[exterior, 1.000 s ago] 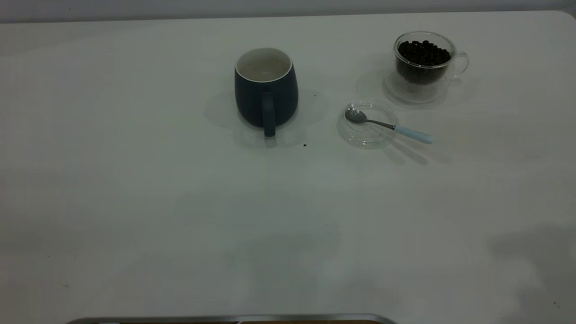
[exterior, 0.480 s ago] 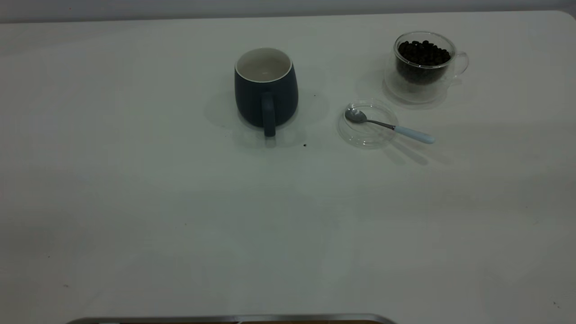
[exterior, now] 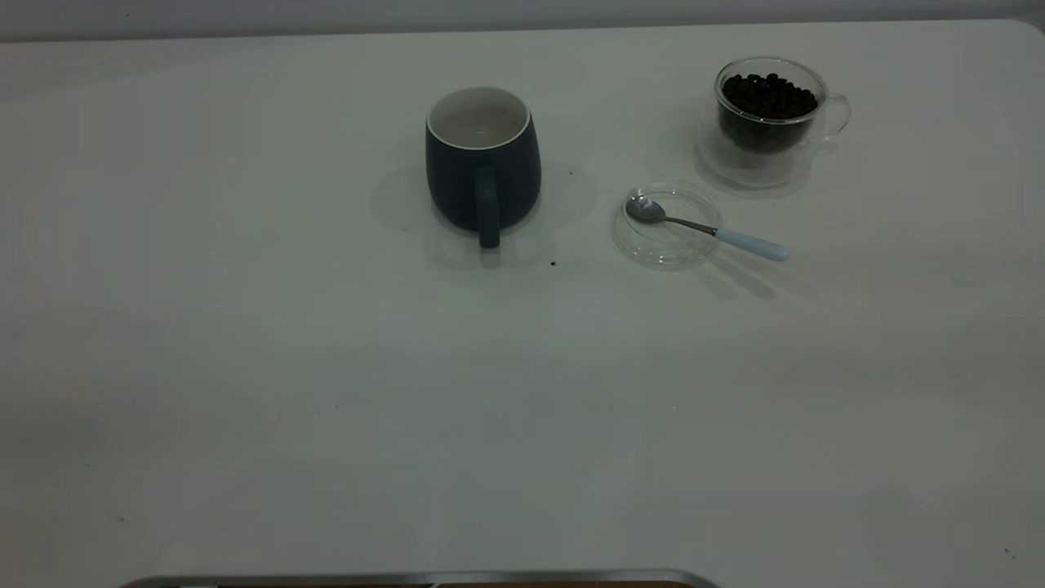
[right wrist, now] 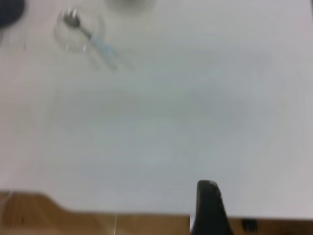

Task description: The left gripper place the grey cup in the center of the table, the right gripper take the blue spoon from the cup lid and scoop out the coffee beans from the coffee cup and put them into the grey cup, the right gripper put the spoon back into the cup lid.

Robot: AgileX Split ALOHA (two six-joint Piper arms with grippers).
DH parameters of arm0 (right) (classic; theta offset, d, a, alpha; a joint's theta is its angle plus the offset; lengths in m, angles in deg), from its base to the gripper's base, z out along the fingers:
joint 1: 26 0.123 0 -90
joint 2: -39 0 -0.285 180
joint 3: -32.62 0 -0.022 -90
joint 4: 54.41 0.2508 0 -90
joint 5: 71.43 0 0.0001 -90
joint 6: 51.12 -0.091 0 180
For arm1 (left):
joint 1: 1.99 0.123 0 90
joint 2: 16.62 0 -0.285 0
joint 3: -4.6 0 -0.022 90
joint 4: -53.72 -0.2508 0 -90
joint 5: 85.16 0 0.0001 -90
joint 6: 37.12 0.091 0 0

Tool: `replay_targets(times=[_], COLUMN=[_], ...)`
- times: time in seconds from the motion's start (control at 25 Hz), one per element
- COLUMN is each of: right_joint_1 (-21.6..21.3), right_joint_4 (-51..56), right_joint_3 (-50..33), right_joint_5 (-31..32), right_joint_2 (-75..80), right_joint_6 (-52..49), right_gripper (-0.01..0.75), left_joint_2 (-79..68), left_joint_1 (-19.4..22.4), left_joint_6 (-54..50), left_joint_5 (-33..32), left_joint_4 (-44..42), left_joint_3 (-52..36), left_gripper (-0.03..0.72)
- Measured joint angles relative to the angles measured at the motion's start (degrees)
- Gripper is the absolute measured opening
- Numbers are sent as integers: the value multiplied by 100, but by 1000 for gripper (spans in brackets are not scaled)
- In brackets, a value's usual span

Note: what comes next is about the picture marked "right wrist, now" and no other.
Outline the brown wooden board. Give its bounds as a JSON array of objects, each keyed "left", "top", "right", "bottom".
[{"left": 0, "top": 190, "right": 313, "bottom": 235}]

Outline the clear glass round lid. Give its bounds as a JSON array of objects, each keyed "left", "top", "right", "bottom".
[{"left": 53, "top": 9, "right": 106, "bottom": 53}]

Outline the dark grey ceramic mug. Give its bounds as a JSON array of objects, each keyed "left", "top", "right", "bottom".
[{"left": 0, "top": 0, "right": 26, "bottom": 29}]

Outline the metal spoon light blue handle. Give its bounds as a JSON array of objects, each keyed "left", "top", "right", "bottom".
[{"left": 63, "top": 9, "right": 119, "bottom": 71}]

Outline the clear glass saucer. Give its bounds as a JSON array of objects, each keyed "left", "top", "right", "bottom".
[{"left": 105, "top": 0, "right": 157, "bottom": 13}]

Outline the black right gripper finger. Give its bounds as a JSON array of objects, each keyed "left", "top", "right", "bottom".
[{"left": 190, "top": 180, "right": 233, "bottom": 235}]

